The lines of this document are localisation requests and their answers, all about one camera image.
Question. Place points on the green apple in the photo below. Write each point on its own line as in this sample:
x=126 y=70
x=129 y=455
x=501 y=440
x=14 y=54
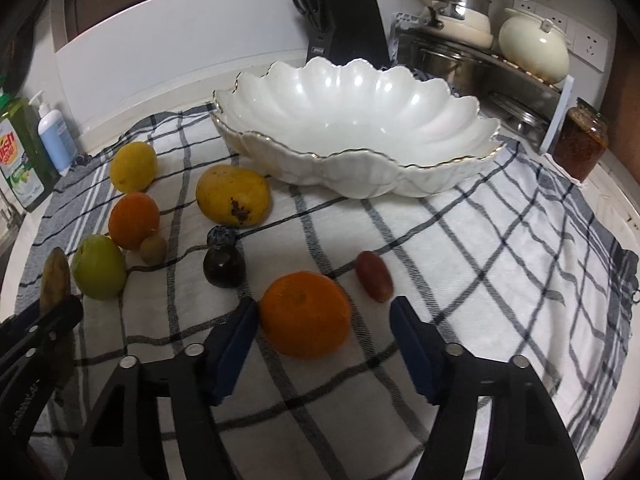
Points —
x=99 y=267

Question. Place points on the small brownish banana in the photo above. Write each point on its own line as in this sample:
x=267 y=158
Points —
x=55 y=282

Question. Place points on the red grape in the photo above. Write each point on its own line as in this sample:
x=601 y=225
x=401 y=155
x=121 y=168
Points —
x=374 y=276

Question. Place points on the yellow mango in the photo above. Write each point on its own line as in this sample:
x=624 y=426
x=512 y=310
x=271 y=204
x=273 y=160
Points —
x=233 y=196

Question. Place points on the black scissors in block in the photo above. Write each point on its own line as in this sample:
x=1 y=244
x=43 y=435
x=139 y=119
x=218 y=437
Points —
x=316 y=12

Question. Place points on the white scalloped fruit bowl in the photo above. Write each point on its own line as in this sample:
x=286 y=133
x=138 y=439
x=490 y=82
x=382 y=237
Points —
x=356 y=130

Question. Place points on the blue pump soap bottle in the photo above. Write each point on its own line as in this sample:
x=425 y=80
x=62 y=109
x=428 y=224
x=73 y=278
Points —
x=54 y=134

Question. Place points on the checkered kitchen cloth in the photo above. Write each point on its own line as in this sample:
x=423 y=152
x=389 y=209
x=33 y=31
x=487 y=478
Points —
x=513 y=261

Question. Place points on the small orange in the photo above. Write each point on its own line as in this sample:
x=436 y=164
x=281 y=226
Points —
x=133 y=219

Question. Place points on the green dish soap bottle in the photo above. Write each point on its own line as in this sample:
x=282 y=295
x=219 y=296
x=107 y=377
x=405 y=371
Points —
x=25 y=163

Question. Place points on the metal kitchen rack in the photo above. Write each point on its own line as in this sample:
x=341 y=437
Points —
x=500 y=75

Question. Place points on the jar of red sauce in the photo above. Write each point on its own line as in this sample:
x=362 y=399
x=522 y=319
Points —
x=582 y=140

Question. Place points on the white wall socket strip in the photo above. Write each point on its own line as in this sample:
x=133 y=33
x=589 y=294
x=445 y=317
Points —
x=583 y=41

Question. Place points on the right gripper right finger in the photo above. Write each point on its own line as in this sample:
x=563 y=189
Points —
x=526 y=439

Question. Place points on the steel pot under rack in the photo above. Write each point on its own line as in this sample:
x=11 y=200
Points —
x=460 y=71

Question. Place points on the large orange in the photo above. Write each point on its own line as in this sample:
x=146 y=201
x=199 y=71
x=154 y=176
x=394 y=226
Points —
x=305 y=315

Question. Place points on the glass pot lid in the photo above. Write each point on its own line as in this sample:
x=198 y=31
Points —
x=519 y=117

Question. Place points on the small yellow-green fruit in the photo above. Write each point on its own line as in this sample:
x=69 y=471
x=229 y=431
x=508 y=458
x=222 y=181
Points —
x=153 y=250

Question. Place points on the blueberry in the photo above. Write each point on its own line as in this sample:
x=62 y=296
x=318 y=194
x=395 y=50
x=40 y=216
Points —
x=219 y=236

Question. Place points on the black knife block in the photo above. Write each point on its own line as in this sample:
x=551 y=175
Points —
x=356 y=32

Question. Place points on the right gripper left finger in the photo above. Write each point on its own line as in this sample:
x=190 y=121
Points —
x=122 y=437

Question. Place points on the cream kettle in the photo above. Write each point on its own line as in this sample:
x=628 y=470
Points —
x=535 y=44

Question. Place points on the cream saucepan with handle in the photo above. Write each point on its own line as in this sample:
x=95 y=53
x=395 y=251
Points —
x=473 y=29

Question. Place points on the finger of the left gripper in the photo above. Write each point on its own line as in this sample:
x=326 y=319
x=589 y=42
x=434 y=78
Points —
x=41 y=332

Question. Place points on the yellow lemon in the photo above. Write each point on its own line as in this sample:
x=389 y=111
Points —
x=133 y=168

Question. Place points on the dark purple plum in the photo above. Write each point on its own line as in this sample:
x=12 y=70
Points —
x=224 y=266

